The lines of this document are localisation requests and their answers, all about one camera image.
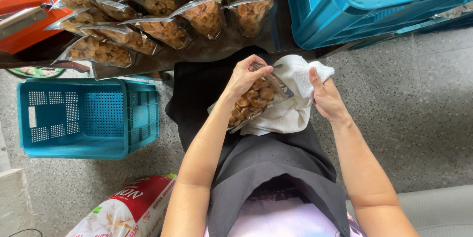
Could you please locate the empty blue plastic crate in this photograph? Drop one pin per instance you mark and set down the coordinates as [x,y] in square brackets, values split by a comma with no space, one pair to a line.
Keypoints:
[99,119]

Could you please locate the person's left hand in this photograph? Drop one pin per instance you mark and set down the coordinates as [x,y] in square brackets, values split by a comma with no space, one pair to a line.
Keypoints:
[242,80]

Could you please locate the red and white sack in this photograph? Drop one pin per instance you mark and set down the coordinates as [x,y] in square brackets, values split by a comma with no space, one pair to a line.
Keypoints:
[136,207]

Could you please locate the pink shirt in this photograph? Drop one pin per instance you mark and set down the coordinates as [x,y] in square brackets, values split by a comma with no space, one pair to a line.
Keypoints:
[281,218]

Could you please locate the black lap garment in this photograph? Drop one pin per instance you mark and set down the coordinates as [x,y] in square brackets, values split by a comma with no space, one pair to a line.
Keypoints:
[199,89]

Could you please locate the person's right hand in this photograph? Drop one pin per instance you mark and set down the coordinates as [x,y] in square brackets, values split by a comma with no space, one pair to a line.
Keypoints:
[329,100]

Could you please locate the blue crate with foil bags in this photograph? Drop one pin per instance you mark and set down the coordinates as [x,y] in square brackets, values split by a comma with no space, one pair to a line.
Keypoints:
[325,8]

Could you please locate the orange heat sealer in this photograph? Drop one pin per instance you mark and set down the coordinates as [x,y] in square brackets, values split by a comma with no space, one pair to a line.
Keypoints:
[29,37]

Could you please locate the white cloth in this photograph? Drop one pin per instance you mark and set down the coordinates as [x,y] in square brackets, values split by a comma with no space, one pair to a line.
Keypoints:
[295,115]

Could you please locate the clear fried snack pouch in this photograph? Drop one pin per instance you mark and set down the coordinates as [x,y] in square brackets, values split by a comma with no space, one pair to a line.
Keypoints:
[253,100]

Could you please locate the grey seat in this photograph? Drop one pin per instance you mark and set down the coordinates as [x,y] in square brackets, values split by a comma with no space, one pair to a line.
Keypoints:
[439,211]

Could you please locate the grey apron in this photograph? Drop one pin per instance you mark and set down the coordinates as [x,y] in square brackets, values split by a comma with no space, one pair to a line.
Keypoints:
[266,159]

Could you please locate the rows of filled snack pouches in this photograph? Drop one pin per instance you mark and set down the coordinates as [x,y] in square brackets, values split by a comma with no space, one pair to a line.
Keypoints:
[203,15]

